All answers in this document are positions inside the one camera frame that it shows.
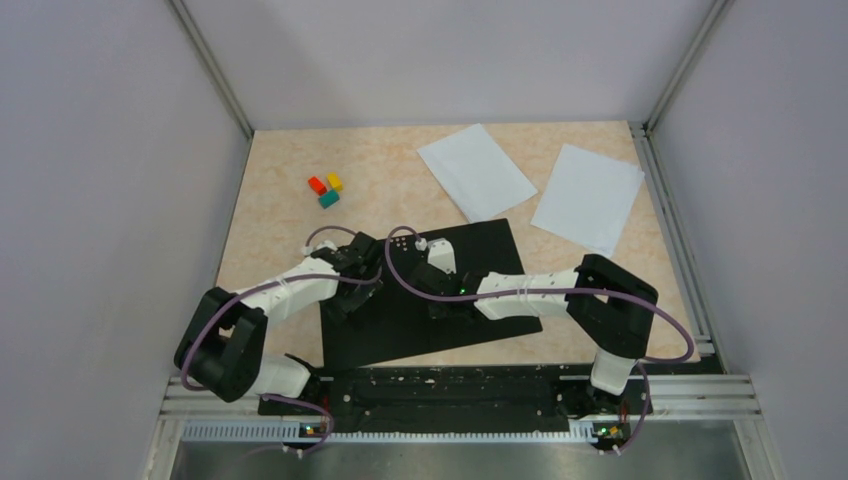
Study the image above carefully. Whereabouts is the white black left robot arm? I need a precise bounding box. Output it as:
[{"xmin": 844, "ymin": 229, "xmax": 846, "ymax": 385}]
[{"xmin": 174, "ymin": 232, "xmax": 382, "ymax": 414}]

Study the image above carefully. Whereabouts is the aluminium frame rail front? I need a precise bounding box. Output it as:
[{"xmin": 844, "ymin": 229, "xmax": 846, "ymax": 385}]
[{"xmin": 160, "ymin": 375, "xmax": 761, "ymax": 447}]

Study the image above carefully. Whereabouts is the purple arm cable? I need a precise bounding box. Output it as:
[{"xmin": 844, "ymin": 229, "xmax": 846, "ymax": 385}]
[
  {"xmin": 384, "ymin": 226, "xmax": 696, "ymax": 364},
  {"xmin": 180, "ymin": 225, "xmax": 382, "ymax": 392}
]

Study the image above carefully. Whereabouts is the teal wooden block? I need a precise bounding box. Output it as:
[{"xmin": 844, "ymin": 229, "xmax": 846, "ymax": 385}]
[{"xmin": 318, "ymin": 190, "xmax": 340, "ymax": 209}]

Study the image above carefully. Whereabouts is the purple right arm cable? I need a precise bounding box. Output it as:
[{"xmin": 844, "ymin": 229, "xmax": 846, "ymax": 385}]
[{"xmin": 384, "ymin": 226, "xmax": 696, "ymax": 364}]

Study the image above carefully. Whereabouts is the red wooden block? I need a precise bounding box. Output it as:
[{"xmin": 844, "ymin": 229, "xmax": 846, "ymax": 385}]
[{"xmin": 307, "ymin": 176, "xmax": 328, "ymax": 196}]

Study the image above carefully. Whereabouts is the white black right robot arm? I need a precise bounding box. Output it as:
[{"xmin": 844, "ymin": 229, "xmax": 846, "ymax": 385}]
[{"xmin": 396, "ymin": 254, "xmax": 659, "ymax": 412}]

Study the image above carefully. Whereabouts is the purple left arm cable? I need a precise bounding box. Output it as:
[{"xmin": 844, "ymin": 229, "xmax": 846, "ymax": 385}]
[{"xmin": 180, "ymin": 225, "xmax": 382, "ymax": 392}]

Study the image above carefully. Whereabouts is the white paper sheet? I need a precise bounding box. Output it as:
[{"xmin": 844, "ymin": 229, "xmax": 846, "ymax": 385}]
[
  {"xmin": 417, "ymin": 124, "xmax": 538, "ymax": 223},
  {"xmin": 531, "ymin": 144, "xmax": 644, "ymax": 257}
]

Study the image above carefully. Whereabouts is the black file folder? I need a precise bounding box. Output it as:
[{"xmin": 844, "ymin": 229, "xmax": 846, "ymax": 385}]
[{"xmin": 320, "ymin": 219, "xmax": 543, "ymax": 370}]

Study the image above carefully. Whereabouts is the aluminium corner post left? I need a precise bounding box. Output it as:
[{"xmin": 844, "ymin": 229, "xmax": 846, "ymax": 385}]
[{"xmin": 164, "ymin": 0, "xmax": 255, "ymax": 141}]

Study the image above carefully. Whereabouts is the aluminium corner post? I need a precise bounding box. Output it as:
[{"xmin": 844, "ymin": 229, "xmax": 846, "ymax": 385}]
[
  {"xmin": 164, "ymin": 0, "xmax": 255, "ymax": 141},
  {"xmin": 642, "ymin": 0, "xmax": 734, "ymax": 137}
]

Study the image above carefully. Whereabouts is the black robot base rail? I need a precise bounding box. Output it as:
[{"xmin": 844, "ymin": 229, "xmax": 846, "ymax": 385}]
[{"xmin": 258, "ymin": 364, "xmax": 653, "ymax": 434}]

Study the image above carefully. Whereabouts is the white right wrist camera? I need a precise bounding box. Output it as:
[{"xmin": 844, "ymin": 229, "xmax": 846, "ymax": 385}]
[{"xmin": 427, "ymin": 238, "xmax": 457, "ymax": 275}]

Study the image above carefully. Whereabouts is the aluminium corner post right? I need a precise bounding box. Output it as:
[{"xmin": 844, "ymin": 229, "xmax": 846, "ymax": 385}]
[{"xmin": 642, "ymin": 0, "xmax": 734, "ymax": 137}]

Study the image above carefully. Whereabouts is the yellow wooden block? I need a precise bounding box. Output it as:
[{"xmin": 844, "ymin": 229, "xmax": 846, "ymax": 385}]
[{"xmin": 327, "ymin": 173, "xmax": 343, "ymax": 192}]

